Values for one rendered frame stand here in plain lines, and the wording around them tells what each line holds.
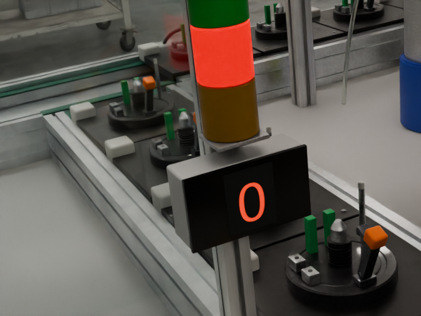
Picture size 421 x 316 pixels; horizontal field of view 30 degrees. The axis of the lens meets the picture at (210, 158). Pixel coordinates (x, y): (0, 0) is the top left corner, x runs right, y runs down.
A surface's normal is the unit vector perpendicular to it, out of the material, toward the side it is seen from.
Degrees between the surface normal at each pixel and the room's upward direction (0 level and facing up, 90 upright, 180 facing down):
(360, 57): 90
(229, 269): 90
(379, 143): 0
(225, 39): 90
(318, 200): 0
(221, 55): 90
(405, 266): 0
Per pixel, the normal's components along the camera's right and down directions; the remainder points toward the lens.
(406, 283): -0.11, -0.91
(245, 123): 0.51, 0.29
